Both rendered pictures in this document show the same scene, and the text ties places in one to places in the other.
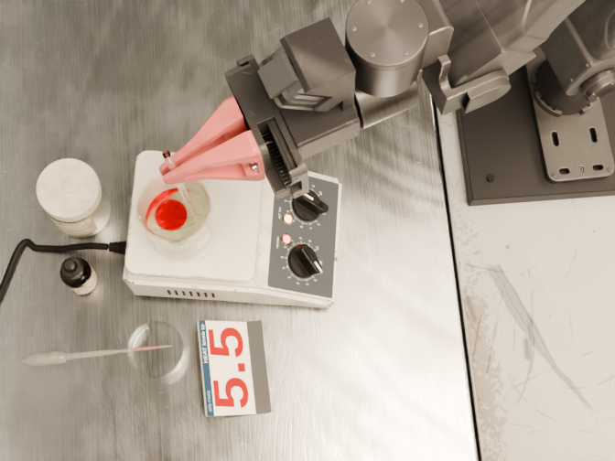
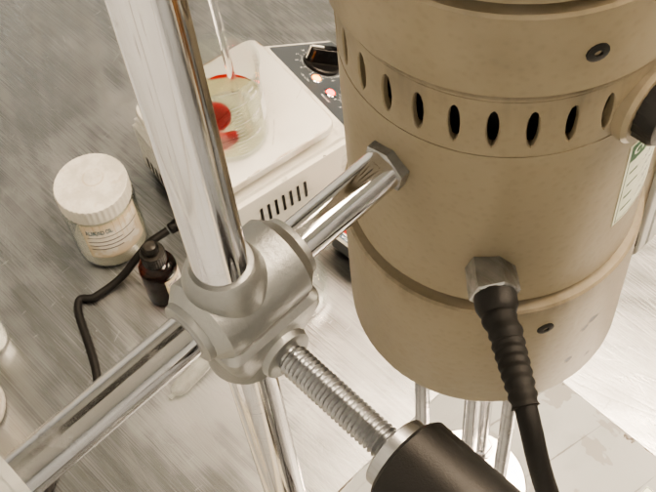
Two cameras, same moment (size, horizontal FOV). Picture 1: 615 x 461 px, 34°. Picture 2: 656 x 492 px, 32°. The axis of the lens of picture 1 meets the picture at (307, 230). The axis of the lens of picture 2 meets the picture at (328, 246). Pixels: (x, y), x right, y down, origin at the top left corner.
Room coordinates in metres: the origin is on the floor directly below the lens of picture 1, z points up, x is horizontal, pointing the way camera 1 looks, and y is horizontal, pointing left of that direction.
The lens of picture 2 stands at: (-0.31, 0.30, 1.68)
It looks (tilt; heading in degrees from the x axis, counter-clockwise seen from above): 57 degrees down; 334
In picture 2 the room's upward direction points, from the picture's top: 7 degrees counter-clockwise
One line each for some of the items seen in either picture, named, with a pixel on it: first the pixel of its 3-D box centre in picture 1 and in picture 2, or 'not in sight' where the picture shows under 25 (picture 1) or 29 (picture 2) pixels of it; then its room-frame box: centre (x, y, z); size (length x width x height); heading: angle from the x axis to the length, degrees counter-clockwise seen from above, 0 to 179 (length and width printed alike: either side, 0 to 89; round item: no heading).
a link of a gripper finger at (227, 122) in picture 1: (223, 163); not in sight; (0.24, 0.07, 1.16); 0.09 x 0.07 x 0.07; 122
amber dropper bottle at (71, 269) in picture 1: (76, 273); (157, 268); (0.18, 0.21, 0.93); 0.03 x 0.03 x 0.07
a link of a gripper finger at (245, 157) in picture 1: (213, 140); not in sight; (0.26, 0.08, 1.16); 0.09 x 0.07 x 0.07; 122
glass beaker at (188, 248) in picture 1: (174, 218); (221, 102); (0.23, 0.12, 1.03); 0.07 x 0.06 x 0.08; 100
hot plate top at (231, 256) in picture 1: (195, 215); (233, 117); (0.24, 0.10, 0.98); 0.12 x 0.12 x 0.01; 4
